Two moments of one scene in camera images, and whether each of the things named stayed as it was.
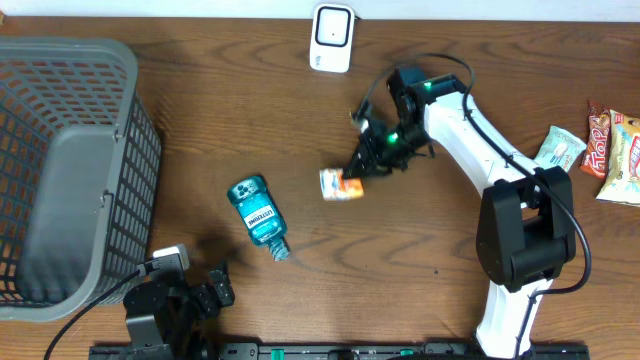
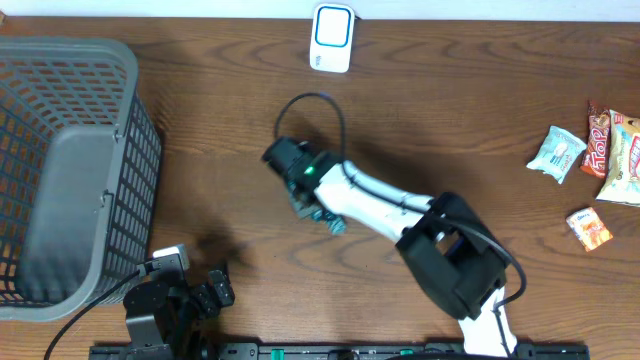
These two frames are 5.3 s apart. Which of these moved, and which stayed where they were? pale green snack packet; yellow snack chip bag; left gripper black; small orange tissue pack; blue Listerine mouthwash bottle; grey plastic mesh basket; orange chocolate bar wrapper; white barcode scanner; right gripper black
Moved: small orange tissue pack; blue Listerine mouthwash bottle; right gripper black
Stayed: white barcode scanner; pale green snack packet; left gripper black; grey plastic mesh basket; orange chocolate bar wrapper; yellow snack chip bag
